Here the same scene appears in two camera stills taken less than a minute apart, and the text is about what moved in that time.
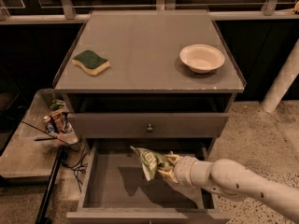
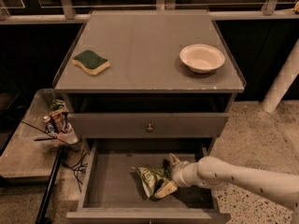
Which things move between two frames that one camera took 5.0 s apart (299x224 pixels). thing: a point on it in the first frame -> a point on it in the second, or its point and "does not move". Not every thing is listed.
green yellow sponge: x=91 y=63 does not move
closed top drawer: x=148 y=125 does not move
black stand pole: x=42 y=217 does not move
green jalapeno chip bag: x=150 y=161 -> x=152 y=176
